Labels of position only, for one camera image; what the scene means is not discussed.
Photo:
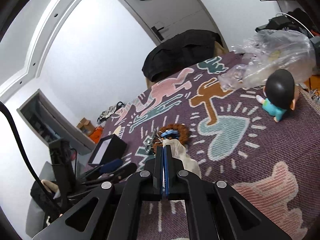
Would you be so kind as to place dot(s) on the black door handle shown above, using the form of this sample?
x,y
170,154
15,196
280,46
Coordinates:
x,y
157,32

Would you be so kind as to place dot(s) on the black jewelry box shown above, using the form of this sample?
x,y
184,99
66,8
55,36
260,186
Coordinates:
x,y
108,149

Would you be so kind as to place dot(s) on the cardboard box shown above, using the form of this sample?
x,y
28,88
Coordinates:
x,y
85,126

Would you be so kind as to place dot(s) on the black-haired boy figurine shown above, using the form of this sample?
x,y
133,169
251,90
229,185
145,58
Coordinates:
x,y
281,94

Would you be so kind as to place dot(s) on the black jacket on chair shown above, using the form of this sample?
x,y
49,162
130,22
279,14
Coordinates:
x,y
182,51

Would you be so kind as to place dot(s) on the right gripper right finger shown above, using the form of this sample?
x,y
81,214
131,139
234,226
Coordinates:
x,y
181,184

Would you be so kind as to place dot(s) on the clear plastic bag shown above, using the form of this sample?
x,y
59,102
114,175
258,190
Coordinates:
x,y
266,52

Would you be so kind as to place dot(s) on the black shoe rack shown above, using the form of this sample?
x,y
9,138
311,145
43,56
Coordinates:
x,y
107,113

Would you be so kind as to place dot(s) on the blue flower bead ornament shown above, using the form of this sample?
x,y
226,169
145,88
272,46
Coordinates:
x,y
170,133

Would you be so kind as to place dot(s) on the white organza pouch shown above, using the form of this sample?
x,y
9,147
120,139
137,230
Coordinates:
x,y
178,151

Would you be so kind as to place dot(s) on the orange paper bag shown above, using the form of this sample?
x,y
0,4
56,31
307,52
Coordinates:
x,y
96,134

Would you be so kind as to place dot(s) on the purple patterned woven blanket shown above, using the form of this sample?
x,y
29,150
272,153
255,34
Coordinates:
x,y
274,165

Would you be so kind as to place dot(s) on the grey door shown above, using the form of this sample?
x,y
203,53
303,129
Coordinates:
x,y
176,16

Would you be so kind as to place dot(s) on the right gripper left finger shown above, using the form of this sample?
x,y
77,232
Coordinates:
x,y
145,185

